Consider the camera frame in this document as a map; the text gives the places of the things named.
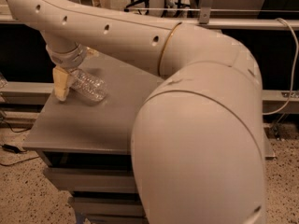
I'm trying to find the grey drawer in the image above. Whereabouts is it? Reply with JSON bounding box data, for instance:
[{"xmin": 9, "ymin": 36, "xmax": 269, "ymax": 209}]
[
  {"xmin": 68, "ymin": 197, "xmax": 144, "ymax": 217},
  {"xmin": 44, "ymin": 168, "xmax": 137, "ymax": 193}
]

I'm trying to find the metal railing with glass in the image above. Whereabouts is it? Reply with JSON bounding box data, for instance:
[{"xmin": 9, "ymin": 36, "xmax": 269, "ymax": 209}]
[{"xmin": 0, "ymin": 0, "xmax": 299, "ymax": 31}]

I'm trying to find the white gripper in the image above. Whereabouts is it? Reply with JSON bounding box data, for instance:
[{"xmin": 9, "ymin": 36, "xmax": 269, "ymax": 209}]
[{"xmin": 46, "ymin": 45, "xmax": 99, "ymax": 102}]

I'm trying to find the upper grey drawer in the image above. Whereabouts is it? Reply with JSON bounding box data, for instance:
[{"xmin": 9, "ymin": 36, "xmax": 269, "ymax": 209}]
[{"xmin": 44, "ymin": 168, "xmax": 137, "ymax": 193}]

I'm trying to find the lower grey drawer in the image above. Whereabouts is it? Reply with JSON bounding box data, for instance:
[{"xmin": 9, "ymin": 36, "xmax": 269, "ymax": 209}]
[{"xmin": 68, "ymin": 197, "xmax": 144, "ymax": 217}]

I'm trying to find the clear plastic water bottle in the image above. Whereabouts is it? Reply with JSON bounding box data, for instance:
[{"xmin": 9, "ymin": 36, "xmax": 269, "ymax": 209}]
[{"xmin": 69, "ymin": 68, "xmax": 107, "ymax": 102}]

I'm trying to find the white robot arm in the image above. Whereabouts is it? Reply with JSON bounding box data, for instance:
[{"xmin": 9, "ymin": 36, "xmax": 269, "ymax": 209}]
[{"xmin": 7, "ymin": 0, "xmax": 266, "ymax": 224}]

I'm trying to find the grey cable on right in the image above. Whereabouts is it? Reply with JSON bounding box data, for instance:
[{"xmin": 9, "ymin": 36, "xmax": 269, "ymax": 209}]
[{"xmin": 262, "ymin": 17, "xmax": 299, "ymax": 116}]

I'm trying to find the black power adapter with cable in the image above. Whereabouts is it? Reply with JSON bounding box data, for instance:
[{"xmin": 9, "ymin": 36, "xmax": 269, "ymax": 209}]
[{"xmin": 0, "ymin": 121, "xmax": 40, "ymax": 168}]

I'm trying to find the grey drawer cabinet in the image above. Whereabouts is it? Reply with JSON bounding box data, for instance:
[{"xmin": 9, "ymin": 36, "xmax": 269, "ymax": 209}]
[{"xmin": 21, "ymin": 51, "xmax": 277, "ymax": 224}]

